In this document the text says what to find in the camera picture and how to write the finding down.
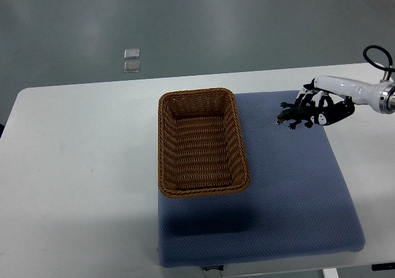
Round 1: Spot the metal floor plate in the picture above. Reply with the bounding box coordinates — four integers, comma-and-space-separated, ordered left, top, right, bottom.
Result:
123, 48, 140, 59
124, 60, 141, 73

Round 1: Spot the brown wicker basket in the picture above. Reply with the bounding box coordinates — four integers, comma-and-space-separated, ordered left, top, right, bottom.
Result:
158, 88, 251, 198

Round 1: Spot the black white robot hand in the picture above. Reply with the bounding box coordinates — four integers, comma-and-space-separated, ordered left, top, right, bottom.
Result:
294, 76, 385, 126

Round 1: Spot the dark toy crocodile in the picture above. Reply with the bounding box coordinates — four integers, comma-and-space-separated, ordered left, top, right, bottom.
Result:
276, 102, 315, 130

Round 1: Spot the black cable loop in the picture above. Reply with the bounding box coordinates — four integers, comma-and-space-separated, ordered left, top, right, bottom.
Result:
362, 45, 395, 83

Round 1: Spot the upper metal floor plate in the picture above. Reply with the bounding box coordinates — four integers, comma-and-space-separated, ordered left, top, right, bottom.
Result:
123, 48, 140, 59

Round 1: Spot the white table leg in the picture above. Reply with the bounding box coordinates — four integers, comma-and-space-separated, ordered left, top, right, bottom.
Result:
322, 268, 339, 278

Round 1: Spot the black table bracket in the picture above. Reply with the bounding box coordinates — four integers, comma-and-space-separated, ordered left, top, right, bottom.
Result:
371, 263, 395, 271

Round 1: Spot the blue grey foam mat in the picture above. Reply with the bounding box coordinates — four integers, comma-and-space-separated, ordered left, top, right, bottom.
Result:
158, 91, 365, 268

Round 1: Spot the lower metal floor plate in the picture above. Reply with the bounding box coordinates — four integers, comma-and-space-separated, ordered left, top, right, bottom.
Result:
124, 60, 141, 73

